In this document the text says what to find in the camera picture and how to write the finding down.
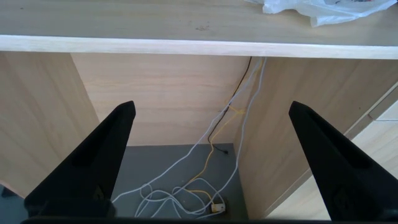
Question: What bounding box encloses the yellow cable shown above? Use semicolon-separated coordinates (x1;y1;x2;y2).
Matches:
178;57;265;203

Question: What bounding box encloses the black cable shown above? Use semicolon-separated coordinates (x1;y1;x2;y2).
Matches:
206;56;253;156

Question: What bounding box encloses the wooden counter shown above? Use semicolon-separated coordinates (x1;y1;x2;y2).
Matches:
0;0;398;220

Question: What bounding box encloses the white plastic bag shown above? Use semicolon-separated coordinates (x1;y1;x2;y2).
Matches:
245;0;398;28

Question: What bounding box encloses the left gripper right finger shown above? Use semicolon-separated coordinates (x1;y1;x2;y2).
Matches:
288;100;398;222

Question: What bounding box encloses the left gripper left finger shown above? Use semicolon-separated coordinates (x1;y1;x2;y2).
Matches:
24;100;137;218

